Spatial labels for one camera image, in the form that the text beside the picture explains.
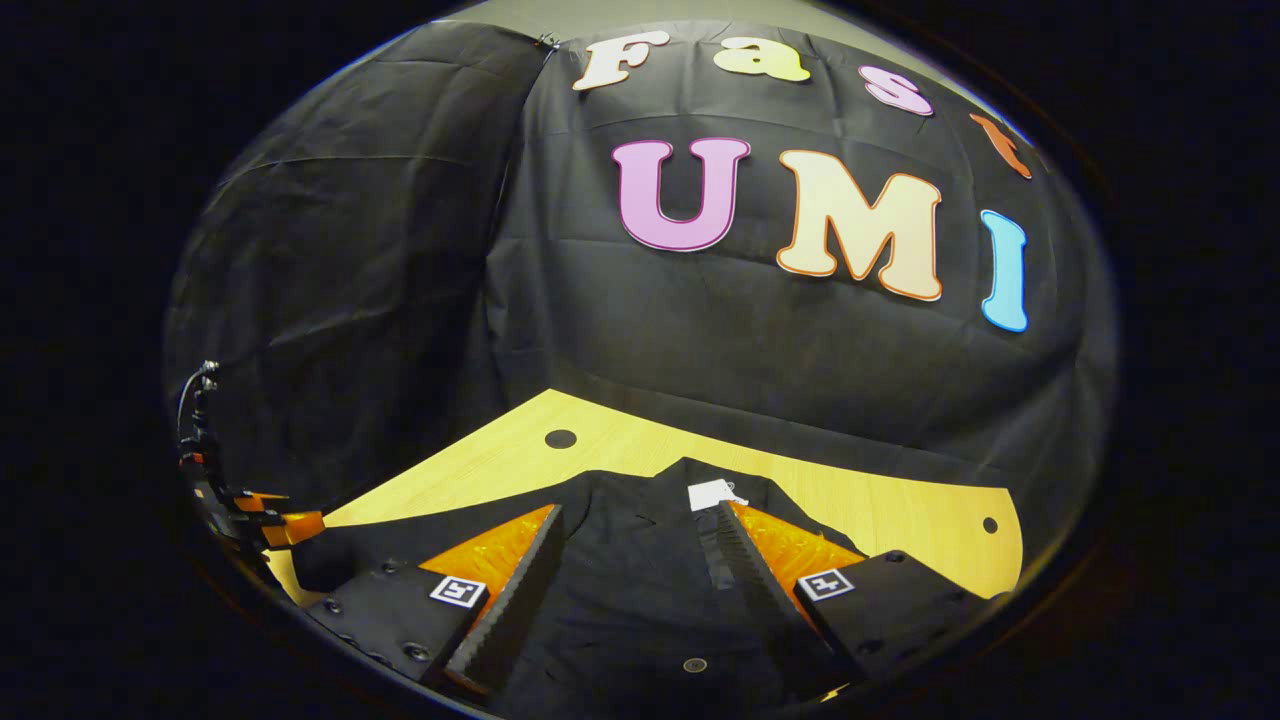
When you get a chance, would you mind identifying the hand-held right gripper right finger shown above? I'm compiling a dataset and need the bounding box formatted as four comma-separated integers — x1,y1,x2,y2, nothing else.
715,500,1001,691

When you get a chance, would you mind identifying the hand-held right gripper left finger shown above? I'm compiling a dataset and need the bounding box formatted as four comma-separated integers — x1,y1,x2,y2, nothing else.
305,503,566,696

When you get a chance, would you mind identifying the black shirt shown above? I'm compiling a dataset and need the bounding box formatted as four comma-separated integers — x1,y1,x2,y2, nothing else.
290,457,871,720

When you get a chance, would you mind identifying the black backdrop cloth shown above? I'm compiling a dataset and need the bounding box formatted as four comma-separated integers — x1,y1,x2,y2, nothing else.
165,20,1116,601

